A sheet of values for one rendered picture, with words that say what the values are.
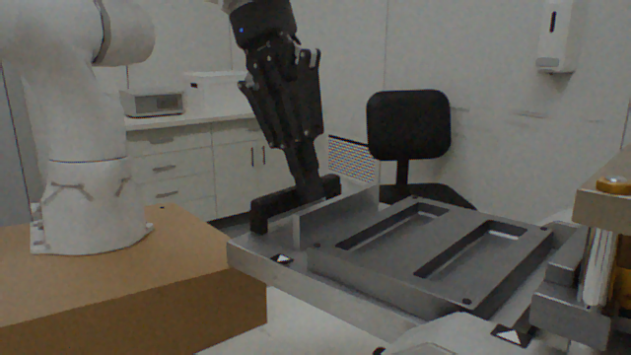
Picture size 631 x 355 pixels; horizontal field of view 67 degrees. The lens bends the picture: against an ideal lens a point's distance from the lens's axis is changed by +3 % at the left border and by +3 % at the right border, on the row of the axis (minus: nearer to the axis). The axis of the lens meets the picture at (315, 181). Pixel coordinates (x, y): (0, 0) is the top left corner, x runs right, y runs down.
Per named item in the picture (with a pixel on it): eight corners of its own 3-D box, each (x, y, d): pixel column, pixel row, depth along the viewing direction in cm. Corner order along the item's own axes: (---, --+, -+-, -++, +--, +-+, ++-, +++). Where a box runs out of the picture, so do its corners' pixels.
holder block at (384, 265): (550, 250, 50) (554, 228, 49) (470, 338, 35) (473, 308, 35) (410, 213, 60) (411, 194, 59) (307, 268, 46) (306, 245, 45)
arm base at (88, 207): (9, 228, 83) (-1, 148, 80) (122, 209, 95) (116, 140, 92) (39, 267, 67) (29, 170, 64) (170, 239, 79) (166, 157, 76)
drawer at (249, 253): (566, 285, 51) (578, 217, 48) (483, 400, 35) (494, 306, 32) (345, 217, 69) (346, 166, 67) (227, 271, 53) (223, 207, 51)
